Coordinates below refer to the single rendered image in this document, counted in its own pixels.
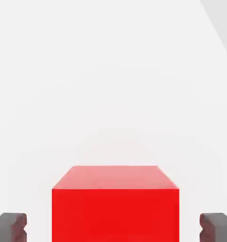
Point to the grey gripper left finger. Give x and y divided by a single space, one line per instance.
5 227

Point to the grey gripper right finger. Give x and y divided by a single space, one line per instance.
220 227

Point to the small red cube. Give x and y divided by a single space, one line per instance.
115 211

